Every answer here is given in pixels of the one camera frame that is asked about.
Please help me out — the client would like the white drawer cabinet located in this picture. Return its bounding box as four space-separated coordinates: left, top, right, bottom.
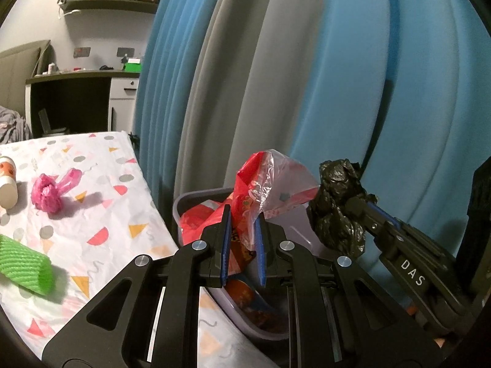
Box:
108 77 141 133

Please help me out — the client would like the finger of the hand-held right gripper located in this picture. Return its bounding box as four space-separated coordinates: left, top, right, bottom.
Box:
342 195 389 257
367 199 414 239

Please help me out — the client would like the white patterned tablecloth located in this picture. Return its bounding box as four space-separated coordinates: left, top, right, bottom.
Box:
0 130 246 357

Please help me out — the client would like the grey curtain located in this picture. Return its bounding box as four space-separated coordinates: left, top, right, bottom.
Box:
172 0 327 200

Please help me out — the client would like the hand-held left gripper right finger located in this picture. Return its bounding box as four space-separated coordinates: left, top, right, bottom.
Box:
255 218 436 368

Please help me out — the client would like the blue curtain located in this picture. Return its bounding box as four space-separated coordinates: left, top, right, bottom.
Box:
132 0 231 204
265 0 491 315

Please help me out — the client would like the grey chair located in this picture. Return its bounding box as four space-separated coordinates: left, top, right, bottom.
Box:
37 108 69 136

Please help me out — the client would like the white shelf cable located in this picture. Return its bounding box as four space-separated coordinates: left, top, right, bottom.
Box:
57 1 83 20

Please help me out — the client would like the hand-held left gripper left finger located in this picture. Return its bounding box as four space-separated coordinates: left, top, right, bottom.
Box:
41 204 233 368

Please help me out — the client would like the black plastic bag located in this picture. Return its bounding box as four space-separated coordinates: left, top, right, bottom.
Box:
308 158 378 260

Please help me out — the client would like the small pink plastic bag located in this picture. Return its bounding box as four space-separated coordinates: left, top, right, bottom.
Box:
31 168 82 214

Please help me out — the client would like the grey padded headboard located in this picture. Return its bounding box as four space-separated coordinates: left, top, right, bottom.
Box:
0 39 52 112

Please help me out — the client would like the grey plastic trash bin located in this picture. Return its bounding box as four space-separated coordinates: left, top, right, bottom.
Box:
172 188 348 340

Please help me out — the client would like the grey striped duvet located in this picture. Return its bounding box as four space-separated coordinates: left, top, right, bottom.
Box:
0 105 33 146

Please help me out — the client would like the small white orange bottle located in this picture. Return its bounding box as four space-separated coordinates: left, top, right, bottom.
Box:
0 156 19 208

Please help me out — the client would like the red printed plastic bag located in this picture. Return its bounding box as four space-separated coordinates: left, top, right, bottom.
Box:
234 149 320 277

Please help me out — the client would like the desk with white drawers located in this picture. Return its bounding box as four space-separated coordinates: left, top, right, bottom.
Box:
25 70 142 139

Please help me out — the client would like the green foam net sleeve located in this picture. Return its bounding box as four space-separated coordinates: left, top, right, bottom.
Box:
0 234 53 297

